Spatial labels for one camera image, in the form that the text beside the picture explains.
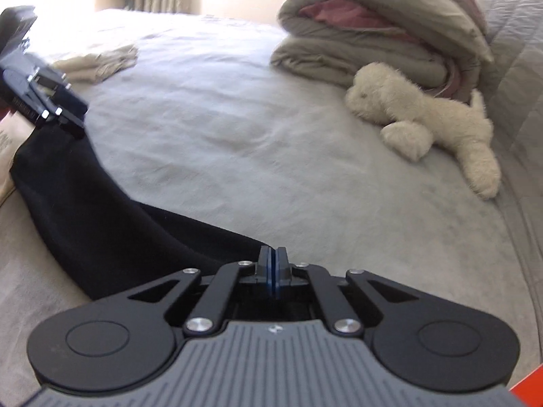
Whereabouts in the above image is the folded white cloth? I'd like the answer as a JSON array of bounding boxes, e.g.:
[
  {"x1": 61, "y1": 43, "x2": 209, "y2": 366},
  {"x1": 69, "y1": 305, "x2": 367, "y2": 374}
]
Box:
[{"x1": 51, "y1": 43, "x2": 140, "y2": 84}]

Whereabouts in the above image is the grey quilted headboard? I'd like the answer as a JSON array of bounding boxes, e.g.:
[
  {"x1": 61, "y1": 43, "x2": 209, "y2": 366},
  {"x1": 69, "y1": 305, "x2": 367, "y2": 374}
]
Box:
[{"x1": 464, "y1": 0, "x2": 543, "y2": 306}]

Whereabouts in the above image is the folded grey duvet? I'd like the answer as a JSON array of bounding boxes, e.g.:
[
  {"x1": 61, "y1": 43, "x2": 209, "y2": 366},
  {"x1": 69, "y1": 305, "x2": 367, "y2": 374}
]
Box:
[{"x1": 270, "y1": 0, "x2": 480, "y2": 102}]

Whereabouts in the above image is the grey pillow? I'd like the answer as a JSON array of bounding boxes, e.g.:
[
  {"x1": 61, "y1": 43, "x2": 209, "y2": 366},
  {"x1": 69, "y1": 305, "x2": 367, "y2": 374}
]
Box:
[{"x1": 339, "y1": 0, "x2": 495, "y2": 62}]

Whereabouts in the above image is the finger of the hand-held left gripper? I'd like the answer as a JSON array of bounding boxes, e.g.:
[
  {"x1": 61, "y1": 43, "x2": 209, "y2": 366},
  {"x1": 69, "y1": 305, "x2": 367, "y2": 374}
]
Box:
[{"x1": 30, "y1": 69, "x2": 89, "y2": 140}]

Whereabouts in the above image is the grey bed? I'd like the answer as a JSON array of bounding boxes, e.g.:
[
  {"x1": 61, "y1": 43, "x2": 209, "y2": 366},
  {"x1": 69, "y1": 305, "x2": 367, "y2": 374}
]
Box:
[{"x1": 0, "y1": 8, "x2": 543, "y2": 407}]

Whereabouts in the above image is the white plush dog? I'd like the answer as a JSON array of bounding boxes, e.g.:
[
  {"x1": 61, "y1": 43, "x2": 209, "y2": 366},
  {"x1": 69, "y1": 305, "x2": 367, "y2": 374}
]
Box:
[{"x1": 344, "y1": 62, "x2": 502, "y2": 199}]

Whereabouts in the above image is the black and cream sweater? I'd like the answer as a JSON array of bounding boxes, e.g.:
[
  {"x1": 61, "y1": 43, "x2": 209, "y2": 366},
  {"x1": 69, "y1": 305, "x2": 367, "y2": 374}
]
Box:
[{"x1": 0, "y1": 114, "x2": 274, "y2": 302}]

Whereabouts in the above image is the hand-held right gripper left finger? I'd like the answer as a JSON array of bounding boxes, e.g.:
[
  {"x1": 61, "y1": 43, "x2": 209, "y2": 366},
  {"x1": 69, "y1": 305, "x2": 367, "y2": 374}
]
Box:
[{"x1": 127, "y1": 246, "x2": 274, "y2": 337}]

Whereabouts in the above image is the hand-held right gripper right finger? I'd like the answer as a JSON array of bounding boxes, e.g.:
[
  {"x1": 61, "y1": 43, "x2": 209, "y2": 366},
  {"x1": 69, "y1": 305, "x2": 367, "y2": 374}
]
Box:
[{"x1": 274, "y1": 246, "x2": 420, "y2": 337}]

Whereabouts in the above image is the orange card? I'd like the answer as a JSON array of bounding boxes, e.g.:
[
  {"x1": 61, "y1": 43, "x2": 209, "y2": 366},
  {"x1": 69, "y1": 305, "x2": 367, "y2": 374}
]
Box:
[{"x1": 507, "y1": 362, "x2": 543, "y2": 407}]

